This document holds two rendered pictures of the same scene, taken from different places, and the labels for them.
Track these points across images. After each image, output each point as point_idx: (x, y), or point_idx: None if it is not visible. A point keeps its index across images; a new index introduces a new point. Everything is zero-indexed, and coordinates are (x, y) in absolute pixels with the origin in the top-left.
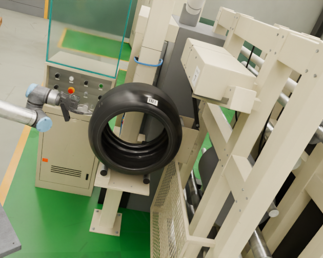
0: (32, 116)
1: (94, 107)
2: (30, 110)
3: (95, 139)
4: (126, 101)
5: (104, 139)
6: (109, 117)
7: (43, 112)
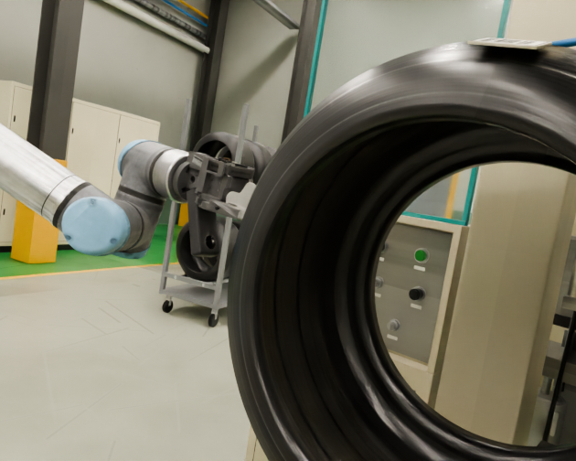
0: (58, 184)
1: (399, 331)
2: (68, 172)
3: (234, 305)
4: (364, 82)
5: (346, 381)
6: (287, 180)
7: (122, 202)
